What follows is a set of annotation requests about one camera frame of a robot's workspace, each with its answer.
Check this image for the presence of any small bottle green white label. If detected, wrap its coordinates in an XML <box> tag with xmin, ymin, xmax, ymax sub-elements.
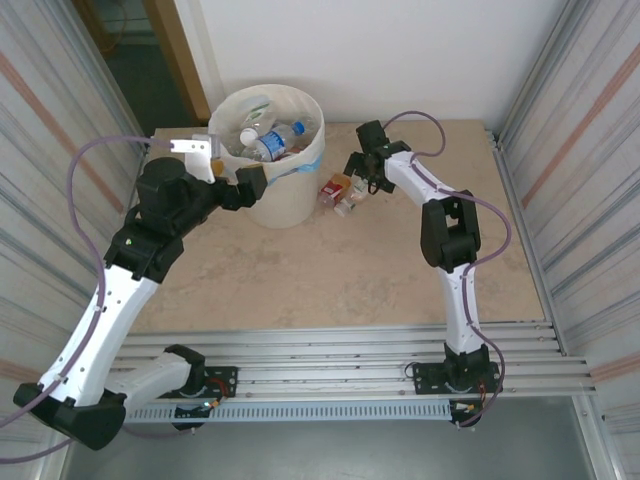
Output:
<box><xmin>333</xmin><ymin>172</ymin><xmax>374</xmax><ymax>219</ymax></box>

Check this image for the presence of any long clear bottle white cap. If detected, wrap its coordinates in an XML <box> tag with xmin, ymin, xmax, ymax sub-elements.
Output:
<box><xmin>222</xmin><ymin>119</ymin><xmax>261</xmax><ymax>151</ymax></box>

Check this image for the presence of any clear bottle blue label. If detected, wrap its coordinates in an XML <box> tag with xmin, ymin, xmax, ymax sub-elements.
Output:
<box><xmin>247</xmin><ymin>119</ymin><xmax>307</xmax><ymax>164</ymax></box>

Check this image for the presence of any clear bottle red label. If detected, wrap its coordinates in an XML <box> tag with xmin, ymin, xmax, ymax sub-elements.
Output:
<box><xmin>317</xmin><ymin>172</ymin><xmax>354</xmax><ymax>207</ymax></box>

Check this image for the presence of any white bin with plastic liner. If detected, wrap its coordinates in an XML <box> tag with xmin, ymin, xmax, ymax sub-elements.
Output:
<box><xmin>207</xmin><ymin>83</ymin><xmax>326</xmax><ymax>189</ymax></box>

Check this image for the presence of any wooden door frame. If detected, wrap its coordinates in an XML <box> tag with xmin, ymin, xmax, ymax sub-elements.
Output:
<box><xmin>142</xmin><ymin>0</ymin><xmax>211</xmax><ymax>126</ymax></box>

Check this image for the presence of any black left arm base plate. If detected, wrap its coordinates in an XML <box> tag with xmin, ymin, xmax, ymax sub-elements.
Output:
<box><xmin>199</xmin><ymin>365</ymin><xmax>239</xmax><ymax>400</ymax></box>

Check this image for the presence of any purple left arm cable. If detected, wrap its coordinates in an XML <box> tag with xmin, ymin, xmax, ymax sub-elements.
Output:
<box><xmin>0</xmin><ymin>135</ymin><xmax>176</xmax><ymax>464</ymax></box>

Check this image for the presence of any white ribbed plastic bin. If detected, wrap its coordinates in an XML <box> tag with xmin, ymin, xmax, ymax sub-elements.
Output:
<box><xmin>207</xmin><ymin>83</ymin><xmax>326</xmax><ymax>230</ymax></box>

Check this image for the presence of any aluminium rail frame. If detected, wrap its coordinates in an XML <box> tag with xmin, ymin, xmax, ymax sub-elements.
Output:
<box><xmin>54</xmin><ymin>319</ymin><xmax>599</xmax><ymax>406</ymax></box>

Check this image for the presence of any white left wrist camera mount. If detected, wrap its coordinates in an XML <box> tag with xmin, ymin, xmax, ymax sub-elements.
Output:
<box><xmin>169</xmin><ymin>133</ymin><xmax>224</xmax><ymax>184</ymax></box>

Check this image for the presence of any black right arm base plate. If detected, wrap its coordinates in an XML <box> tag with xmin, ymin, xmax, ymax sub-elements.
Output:
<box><xmin>413</xmin><ymin>360</ymin><xmax>501</xmax><ymax>396</ymax></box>

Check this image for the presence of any white slotted cable duct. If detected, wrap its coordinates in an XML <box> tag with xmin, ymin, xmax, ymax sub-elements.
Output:
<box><xmin>122</xmin><ymin>402</ymin><xmax>454</xmax><ymax>424</ymax></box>

